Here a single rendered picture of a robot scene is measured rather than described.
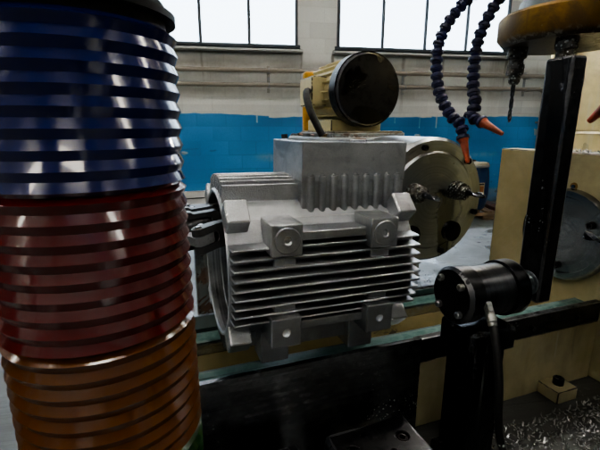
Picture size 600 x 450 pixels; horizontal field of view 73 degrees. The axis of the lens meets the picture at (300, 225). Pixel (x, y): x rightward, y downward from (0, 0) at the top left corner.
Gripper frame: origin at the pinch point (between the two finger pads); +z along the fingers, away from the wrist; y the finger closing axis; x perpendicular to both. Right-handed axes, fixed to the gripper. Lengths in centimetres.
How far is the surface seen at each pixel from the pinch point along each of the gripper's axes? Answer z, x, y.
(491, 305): 12.5, 9.3, -15.0
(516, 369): 27.2, 27.8, -5.3
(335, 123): 31, -6, 57
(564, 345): 36.5, 26.8, -5.3
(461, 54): 439, -65, 481
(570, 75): 23.3, -11.2, -12.8
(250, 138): 118, 24, 541
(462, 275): 11.0, 6.6, -12.7
